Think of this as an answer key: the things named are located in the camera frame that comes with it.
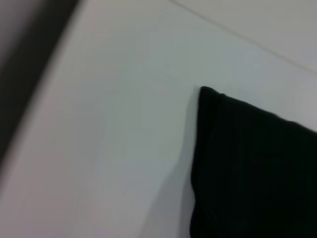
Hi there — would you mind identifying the black t-shirt with white print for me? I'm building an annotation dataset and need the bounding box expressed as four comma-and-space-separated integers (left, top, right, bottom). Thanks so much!
189, 85, 317, 238

